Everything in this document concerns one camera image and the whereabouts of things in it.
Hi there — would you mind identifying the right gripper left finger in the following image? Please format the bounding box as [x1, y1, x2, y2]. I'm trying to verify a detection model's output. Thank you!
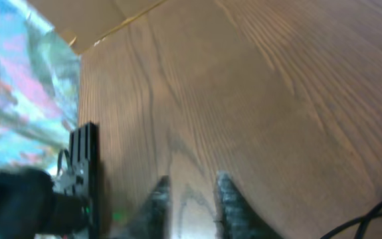
[124, 176, 171, 239]

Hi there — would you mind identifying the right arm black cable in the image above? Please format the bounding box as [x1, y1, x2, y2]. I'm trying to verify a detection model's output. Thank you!
[320, 197, 382, 239]

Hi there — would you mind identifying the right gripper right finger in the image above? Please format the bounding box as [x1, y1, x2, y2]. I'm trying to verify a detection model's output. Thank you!
[216, 171, 282, 239]

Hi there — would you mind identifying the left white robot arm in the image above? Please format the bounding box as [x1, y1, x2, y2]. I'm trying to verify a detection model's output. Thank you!
[0, 122, 100, 238]

